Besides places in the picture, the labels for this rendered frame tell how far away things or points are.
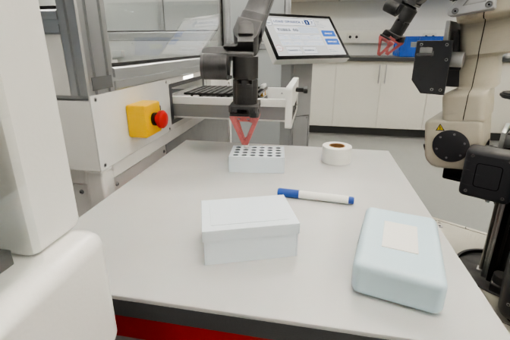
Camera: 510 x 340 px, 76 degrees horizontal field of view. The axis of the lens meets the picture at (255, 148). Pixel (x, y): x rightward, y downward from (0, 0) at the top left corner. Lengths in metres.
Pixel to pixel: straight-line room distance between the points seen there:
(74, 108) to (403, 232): 0.58
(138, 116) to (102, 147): 0.11
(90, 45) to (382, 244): 0.57
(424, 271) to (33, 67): 0.39
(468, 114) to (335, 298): 0.87
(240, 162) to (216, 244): 0.32
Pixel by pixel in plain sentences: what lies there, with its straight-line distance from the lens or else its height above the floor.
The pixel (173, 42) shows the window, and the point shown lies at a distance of 1.02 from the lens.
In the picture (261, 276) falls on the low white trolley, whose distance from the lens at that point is 0.43.
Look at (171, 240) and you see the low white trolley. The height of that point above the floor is 0.76.
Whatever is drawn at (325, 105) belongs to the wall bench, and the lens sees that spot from 3.95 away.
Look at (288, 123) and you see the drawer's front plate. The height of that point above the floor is 0.83.
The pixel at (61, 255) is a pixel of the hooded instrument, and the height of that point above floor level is 0.90.
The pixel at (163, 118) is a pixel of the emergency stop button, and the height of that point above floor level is 0.88.
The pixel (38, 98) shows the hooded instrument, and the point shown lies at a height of 1.00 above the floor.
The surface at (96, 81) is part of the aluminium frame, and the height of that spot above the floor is 0.97.
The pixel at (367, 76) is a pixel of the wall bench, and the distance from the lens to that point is 3.95.
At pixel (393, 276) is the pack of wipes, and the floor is 0.80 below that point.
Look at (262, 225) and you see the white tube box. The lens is 0.43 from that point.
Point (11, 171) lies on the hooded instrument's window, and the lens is 0.22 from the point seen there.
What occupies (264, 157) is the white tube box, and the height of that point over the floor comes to 0.80.
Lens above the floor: 1.03
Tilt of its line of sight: 18 degrees down
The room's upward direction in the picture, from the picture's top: straight up
